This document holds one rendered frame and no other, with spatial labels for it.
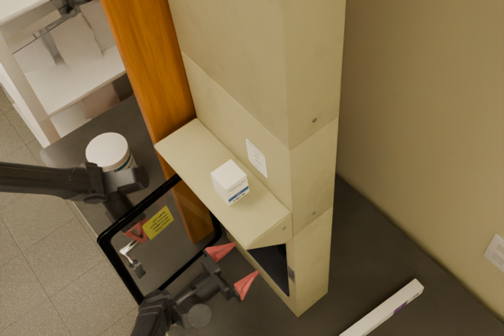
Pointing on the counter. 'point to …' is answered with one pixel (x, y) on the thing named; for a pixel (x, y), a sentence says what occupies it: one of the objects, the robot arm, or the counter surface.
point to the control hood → (235, 213)
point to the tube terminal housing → (280, 184)
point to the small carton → (229, 182)
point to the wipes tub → (110, 152)
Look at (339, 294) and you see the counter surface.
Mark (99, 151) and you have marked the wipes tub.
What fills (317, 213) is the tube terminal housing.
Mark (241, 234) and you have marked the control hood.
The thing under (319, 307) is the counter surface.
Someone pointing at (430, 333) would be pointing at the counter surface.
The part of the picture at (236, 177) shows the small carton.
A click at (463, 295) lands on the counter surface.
